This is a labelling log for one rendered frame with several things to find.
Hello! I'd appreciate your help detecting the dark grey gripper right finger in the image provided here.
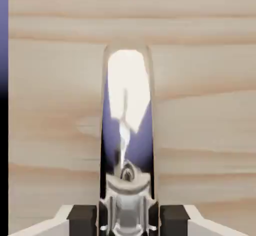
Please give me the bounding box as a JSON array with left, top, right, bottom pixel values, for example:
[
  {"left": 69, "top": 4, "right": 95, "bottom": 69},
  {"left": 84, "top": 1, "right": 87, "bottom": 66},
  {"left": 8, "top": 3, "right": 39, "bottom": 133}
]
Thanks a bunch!
[{"left": 159, "top": 204, "right": 249, "bottom": 236}]

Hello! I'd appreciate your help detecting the curved shiny metal handle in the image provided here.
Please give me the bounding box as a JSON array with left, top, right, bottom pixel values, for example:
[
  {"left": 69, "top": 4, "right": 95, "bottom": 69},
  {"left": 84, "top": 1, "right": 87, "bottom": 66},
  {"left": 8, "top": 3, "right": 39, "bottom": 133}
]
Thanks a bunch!
[{"left": 96, "top": 44, "right": 162, "bottom": 236}]

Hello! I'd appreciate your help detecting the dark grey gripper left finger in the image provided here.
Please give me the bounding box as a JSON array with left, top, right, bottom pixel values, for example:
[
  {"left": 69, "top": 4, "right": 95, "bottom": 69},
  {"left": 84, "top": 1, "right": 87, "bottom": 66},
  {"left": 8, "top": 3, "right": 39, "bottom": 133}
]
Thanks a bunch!
[{"left": 7, "top": 204, "right": 99, "bottom": 236}]

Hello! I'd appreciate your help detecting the light wood cabinet door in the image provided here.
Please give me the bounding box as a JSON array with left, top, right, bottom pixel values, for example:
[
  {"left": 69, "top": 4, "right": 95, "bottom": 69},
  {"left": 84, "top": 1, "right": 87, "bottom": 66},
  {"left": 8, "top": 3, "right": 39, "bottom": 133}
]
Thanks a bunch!
[{"left": 7, "top": 0, "right": 256, "bottom": 236}]

